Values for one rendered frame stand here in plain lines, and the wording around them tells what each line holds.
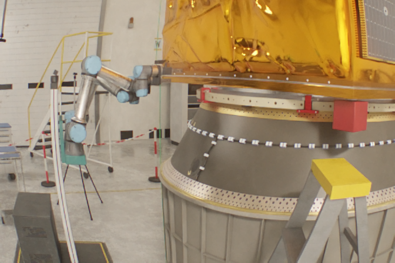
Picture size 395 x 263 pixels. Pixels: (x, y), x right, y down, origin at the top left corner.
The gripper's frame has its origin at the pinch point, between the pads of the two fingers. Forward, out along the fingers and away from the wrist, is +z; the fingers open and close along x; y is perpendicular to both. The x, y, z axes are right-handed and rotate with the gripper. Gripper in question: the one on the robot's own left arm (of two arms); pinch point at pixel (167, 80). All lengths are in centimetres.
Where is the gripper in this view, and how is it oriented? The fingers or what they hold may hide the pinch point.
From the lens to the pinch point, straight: 282.6
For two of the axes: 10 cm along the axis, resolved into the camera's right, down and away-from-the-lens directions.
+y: 0.2, -10.0, -0.9
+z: 8.6, -0.3, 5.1
